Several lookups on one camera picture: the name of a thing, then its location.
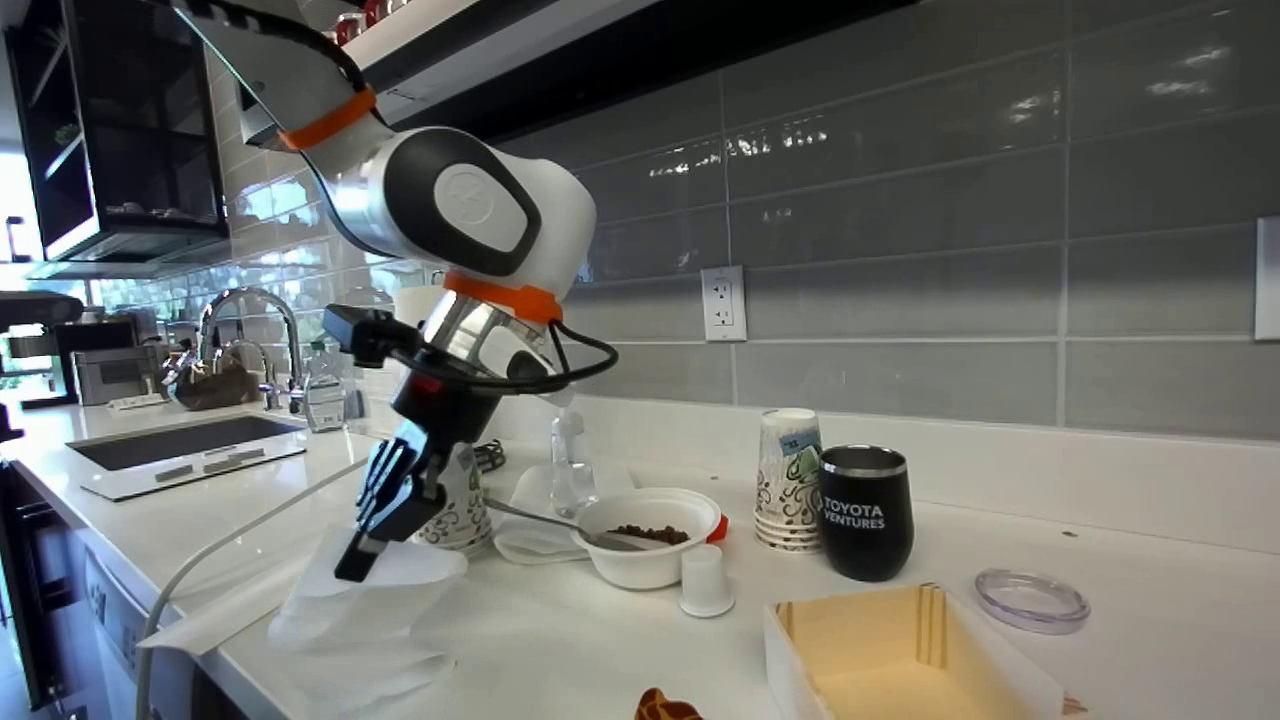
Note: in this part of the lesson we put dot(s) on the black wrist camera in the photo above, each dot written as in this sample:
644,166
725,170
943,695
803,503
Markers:
370,335

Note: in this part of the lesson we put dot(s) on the clear plastic lid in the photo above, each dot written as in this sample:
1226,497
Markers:
1028,603

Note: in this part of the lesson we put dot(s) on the printed paper cup back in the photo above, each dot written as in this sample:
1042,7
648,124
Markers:
785,477

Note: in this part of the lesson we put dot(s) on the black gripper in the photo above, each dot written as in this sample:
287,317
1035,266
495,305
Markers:
449,402

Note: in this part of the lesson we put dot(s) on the black tumbler mug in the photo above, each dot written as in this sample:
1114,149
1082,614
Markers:
865,514

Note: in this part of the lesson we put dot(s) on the metal spoon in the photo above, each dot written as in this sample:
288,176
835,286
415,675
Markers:
598,542

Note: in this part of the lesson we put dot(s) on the chrome sink faucet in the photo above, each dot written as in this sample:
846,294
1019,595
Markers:
246,350

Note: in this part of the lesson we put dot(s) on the white wall outlet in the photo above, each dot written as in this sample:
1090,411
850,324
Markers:
720,297

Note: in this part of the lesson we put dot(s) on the white bowl with food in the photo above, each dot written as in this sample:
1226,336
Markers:
636,536

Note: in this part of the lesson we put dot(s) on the upside-down printed paper cup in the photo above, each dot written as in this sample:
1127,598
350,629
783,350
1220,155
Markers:
462,525

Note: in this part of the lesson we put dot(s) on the wooden box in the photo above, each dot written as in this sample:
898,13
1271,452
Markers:
903,653

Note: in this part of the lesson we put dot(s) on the white paper sheet front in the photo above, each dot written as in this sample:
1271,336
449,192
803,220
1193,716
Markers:
224,614

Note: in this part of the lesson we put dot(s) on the brown food piece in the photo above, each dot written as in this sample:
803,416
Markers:
659,706

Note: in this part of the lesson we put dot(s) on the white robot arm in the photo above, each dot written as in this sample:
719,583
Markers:
506,229

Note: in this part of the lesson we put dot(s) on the small white pod cup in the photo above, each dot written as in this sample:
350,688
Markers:
706,590

